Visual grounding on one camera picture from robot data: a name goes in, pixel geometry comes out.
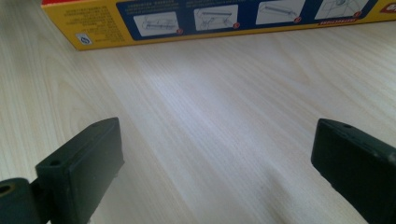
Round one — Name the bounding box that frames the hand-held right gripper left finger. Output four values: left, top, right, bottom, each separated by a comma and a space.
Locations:
35, 117, 125, 224

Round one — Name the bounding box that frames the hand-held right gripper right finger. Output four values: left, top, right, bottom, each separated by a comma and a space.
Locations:
310, 118, 396, 224

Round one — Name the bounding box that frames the yellow and blue cardboard box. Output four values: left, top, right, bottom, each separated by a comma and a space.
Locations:
41, 0, 396, 51

